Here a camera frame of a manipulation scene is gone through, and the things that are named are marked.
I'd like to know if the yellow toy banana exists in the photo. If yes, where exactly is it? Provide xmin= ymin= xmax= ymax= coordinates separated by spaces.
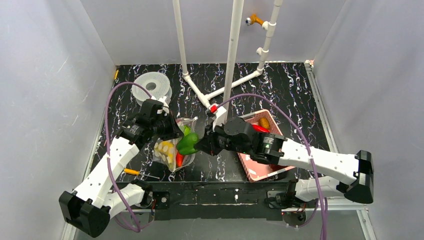
xmin=153 ymin=141 xmax=175 ymax=164

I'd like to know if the red toy chili pepper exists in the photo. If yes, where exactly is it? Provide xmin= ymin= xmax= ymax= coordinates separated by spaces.
xmin=252 ymin=124 xmax=270 ymax=133

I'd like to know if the green toy mango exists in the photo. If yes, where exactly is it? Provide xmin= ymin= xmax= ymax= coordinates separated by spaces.
xmin=176 ymin=132 xmax=199 ymax=156

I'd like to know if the clear dotted zip bag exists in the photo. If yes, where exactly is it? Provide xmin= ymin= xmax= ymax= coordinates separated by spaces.
xmin=152 ymin=116 xmax=198 ymax=173

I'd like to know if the orange toy carrot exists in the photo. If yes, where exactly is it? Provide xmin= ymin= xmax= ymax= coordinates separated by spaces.
xmin=175 ymin=152 xmax=184 ymax=168

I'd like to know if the pink plastic basket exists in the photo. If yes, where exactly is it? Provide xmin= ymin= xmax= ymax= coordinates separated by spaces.
xmin=238 ymin=109 xmax=294 ymax=183

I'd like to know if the green striped toy watermelon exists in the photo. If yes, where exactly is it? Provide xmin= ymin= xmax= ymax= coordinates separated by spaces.
xmin=182 ymin=125 xmax=191 ymax=136

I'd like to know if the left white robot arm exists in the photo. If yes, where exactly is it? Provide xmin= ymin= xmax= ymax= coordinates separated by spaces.
xmin=58 ymin=97 xmax=184 ymax=238

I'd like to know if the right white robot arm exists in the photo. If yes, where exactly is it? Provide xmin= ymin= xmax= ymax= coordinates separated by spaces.
xmin=194 ymin=117 xmax=374 ymax=204

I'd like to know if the white filament spool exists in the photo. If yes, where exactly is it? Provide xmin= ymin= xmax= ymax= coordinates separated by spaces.
xmin=131 ymin=72 xmax=172 ymax=106

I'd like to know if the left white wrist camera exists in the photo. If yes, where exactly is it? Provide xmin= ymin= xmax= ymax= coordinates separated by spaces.
xmin=157 ymin=96 xmax=170 ymax=115

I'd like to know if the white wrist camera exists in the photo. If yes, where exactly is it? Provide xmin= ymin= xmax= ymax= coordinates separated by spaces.
xmin=206 ymin=103 xmax=227 ymax=131
xmin=157 ymin=96 xmax=170 ymax=115

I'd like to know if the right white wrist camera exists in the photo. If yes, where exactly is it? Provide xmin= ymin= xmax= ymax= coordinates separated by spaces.
xmin=206 ymin=103 xmax=227 ymax=131

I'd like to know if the white pvc pipe frame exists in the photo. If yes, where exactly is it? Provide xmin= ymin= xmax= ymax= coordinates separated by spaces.
xmin=172 ymin=0 xmax=283 ymax=109

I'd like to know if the yellow handled screwdriver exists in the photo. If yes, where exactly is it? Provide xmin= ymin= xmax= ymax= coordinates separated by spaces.
xmin=123 ymin=168 xmax=160 ymax=180

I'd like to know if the orange wall hook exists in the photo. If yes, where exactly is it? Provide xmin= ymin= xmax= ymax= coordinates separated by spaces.
xmin=245 ymin=14 xmax=264 ymax=26

